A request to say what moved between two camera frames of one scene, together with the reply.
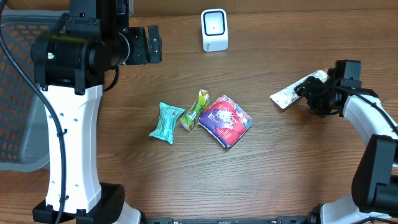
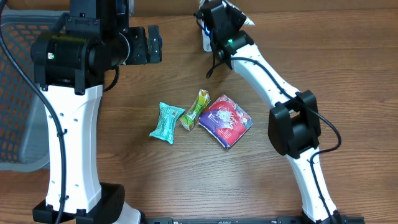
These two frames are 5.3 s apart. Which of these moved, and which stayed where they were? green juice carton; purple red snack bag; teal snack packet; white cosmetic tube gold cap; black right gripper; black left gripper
Moved: white cosmetic tube gold cap; black right gripper
Stayed: green juice carton; black left gripper; teal snack packet; purple red snack bag
